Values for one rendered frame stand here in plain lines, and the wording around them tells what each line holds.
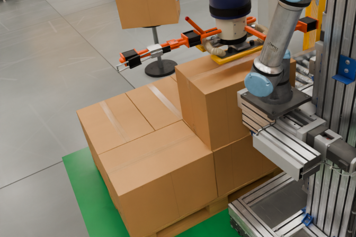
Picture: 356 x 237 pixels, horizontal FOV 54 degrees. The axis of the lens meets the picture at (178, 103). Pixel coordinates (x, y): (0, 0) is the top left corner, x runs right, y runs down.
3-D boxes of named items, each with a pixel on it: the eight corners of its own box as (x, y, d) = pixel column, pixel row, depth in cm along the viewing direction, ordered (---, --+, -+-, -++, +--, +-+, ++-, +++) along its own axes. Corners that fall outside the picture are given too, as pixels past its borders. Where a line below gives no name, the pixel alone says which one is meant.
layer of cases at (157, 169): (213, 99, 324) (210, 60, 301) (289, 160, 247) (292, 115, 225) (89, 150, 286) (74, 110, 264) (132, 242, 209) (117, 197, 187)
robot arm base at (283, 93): (300, 96, 156) (301, 76, 150) (274, 108, 151) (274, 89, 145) (276, 82, 167) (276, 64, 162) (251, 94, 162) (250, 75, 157)
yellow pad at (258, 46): (261, 40, 205) (261, 33, 202) (272, 46, 197) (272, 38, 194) (210, 58, 195) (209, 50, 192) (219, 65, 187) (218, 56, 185)
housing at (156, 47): (159, 51, 189) (158, 43, 186) (163, 55, 183) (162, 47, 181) (147, 54, 187) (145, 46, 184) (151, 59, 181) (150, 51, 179)
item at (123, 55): (136, 56, 186) (134, 48, 183) (141, 61, 180) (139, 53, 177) (121, 61, 183) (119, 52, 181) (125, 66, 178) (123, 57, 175)
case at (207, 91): (256, 89, 255) (255, 38, 233) (293, 116, 224) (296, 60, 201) (182, 117, 238) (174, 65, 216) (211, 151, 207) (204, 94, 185)
